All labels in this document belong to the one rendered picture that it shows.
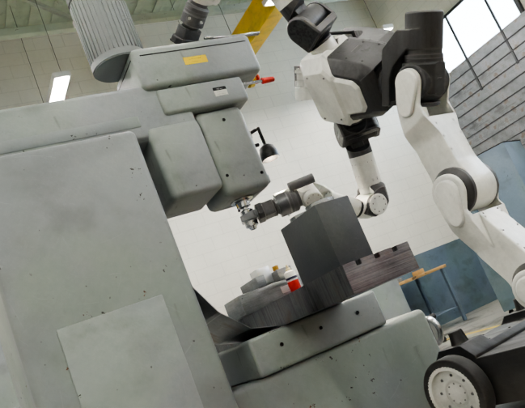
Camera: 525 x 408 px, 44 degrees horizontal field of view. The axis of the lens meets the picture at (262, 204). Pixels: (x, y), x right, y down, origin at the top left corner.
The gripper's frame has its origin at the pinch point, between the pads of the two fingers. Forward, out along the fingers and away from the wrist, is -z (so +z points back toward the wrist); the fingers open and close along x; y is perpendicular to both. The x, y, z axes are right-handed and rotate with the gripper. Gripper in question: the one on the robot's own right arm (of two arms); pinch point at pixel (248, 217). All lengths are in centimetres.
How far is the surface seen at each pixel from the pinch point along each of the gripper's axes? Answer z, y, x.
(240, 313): -15.4, 29.9, 2.2
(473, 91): 463, -198, -772
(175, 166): -16.8, -21.0, 21.2
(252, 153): 9.6, -19.4, 6.7
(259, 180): 7.8, -9.2, 7.4
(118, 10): -15, -83, 18
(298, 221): 10.6, 14.3, 41.0
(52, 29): -107, -420, -525
